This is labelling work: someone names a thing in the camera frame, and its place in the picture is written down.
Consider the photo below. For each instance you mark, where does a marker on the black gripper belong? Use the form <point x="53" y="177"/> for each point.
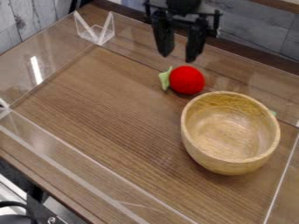
<point x="182" y="12"/>

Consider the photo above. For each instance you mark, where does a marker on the red felt fruit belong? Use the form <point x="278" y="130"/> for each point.
<point x="184" y="80"/>

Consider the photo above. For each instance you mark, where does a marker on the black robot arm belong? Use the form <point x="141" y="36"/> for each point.
<point x="180" y="14"/>

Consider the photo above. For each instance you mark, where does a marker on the light wooden bowl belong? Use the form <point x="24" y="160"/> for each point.
<point x="229" y="132"/>

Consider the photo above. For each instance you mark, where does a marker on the clear acrylic tray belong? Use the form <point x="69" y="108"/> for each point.
<point x="92" y="130"/>

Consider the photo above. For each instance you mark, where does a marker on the black metal clamp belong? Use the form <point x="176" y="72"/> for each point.
<point x="22" y="208"/>

